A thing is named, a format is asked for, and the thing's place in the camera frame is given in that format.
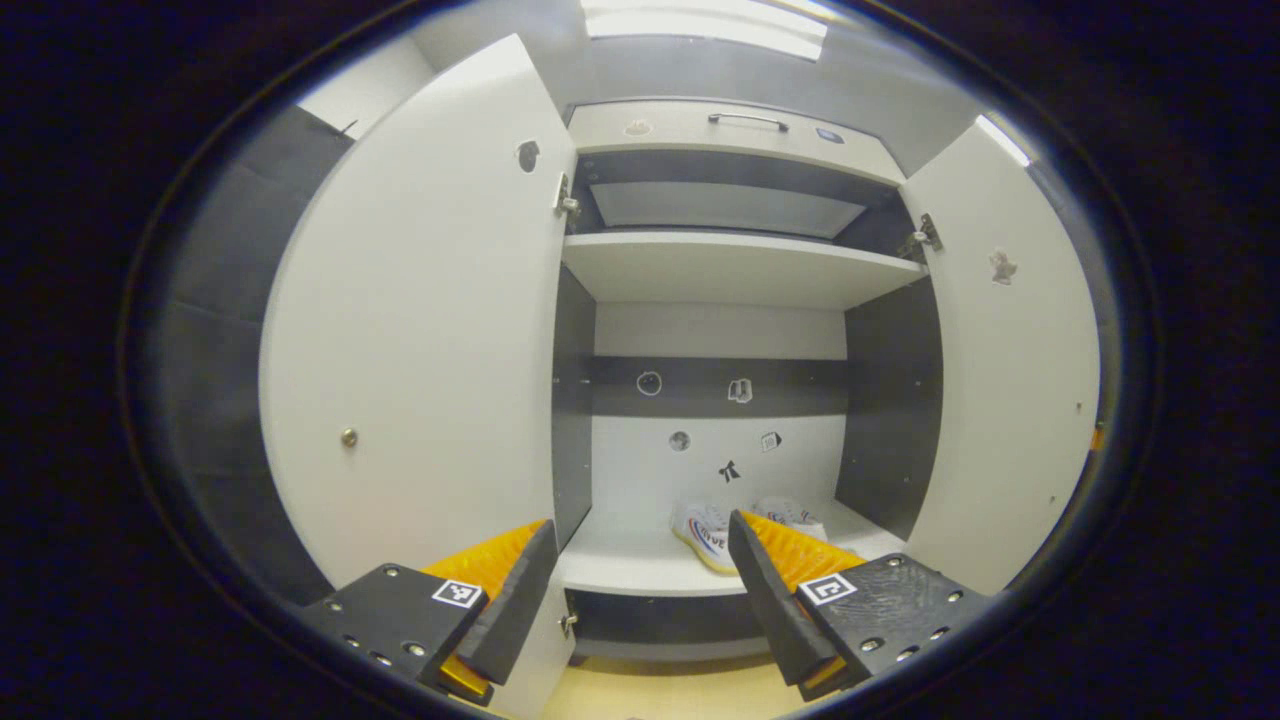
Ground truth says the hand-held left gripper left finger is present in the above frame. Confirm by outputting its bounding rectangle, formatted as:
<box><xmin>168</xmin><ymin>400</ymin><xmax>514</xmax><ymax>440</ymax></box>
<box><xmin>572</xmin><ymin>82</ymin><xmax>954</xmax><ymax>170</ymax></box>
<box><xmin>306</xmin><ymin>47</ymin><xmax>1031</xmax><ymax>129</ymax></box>
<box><xmin>300</xmin><ymin>518</ymin><xmax>559</xmax><ymax>706</ymax></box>

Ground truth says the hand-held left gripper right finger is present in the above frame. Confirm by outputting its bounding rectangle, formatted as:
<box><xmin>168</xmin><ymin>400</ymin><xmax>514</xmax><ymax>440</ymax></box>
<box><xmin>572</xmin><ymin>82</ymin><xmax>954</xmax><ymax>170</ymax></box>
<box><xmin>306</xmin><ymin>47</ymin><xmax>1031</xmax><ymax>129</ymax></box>
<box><xmin>727</xmin><ymin>510</ymin><xmax>991</xmax><ymax>701</ymax></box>

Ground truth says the grey shoe cabinet door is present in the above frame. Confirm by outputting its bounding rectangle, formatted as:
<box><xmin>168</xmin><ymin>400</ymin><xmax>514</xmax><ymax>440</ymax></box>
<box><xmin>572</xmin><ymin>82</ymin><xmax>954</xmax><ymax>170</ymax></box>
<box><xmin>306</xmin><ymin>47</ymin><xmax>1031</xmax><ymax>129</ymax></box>
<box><xmin>260</xmin><ymin>35</ymin><xmax>591</xmax><ymax>717</ymax></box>
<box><xmin>900</xmin><ymin>115</ymin><xmax>1101</xmax><ymax>597</ymax></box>

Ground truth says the white canvas shoe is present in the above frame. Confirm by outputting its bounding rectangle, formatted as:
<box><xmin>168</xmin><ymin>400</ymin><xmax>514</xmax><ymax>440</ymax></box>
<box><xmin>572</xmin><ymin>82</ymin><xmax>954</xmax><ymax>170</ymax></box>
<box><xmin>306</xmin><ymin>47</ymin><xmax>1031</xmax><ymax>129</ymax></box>
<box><xmin>672</xmin><ymin>500</ymin><xmax>743</xmax><ymax>576</ymax></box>
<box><xmin>750</xmin><ymin>497</ymin><xmax>829</xmax><ymax>541</ymax></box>

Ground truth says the grey shoe cabinet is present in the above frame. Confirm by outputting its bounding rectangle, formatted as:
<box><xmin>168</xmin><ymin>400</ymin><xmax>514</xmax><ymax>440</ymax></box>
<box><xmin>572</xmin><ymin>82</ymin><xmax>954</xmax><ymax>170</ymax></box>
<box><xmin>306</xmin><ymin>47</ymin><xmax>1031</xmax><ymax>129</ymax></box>
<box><xmin>260</xmin><ymin>35</ymin><xmax>1101</xmax><ymax>717</ymax></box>

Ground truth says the grey cabinet drawer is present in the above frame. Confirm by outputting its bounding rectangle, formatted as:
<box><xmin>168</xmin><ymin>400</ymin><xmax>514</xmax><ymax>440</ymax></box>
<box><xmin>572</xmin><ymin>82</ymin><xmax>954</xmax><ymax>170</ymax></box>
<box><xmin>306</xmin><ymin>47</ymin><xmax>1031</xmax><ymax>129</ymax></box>
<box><xmin>565</xmin><ymin>98</ymin><xmax>906</xmax><ymax>187</ymax></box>

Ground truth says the small ceiling light panel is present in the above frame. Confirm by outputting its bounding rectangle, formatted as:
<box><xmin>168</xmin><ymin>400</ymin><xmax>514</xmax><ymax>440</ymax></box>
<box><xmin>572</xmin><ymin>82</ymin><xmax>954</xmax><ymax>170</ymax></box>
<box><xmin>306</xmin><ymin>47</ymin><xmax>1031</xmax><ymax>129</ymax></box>
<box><xmin>975</xmin><ymin>115</ymin><xmax>1033</xmax><ymax>167</ymax></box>

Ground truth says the black backdrop cloth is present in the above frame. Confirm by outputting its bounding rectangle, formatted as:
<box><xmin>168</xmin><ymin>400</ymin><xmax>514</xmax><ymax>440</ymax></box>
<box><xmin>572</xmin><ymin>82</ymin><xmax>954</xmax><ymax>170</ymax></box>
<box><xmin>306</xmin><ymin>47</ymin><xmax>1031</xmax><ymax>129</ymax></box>
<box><xmin>150</xmin><ymin>105</ymin><xmax>356</xmax><ymax>601</ymax></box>

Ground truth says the large ceiling light panel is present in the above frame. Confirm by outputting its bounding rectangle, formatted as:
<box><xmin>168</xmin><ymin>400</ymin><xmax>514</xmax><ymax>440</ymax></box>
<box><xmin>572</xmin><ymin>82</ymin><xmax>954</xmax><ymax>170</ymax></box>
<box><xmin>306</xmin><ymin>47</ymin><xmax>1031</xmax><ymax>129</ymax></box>
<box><xmin>580</xmin><ymin>0</ymin><xmax>831</xmax><ymax>61</ymax></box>

